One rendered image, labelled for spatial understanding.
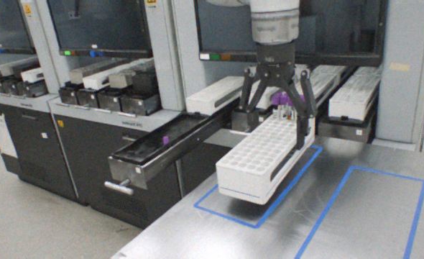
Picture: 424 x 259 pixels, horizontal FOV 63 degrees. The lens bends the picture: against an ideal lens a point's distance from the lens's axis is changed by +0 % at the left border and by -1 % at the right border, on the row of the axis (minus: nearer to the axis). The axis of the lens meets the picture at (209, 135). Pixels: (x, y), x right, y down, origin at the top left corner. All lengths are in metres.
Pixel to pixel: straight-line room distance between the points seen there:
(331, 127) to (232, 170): 0.51
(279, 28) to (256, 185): 0.29
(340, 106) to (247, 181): 0.53
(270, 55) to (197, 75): 0.69
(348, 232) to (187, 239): 0.27
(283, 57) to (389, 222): 0.35
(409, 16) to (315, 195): 0.55
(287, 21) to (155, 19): 0.82
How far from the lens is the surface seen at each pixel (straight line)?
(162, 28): 1.41
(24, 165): 2.66
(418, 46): 1.07
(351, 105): 1.08
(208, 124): 1.13
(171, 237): 0.64
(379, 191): 0.76
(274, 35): 0.67
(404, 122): 1.13
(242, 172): 0.63
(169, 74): 1.43
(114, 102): 1.59
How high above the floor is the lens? 1.23
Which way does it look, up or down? 24 degrees down
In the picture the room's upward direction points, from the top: 7 degrees counter-clockwise
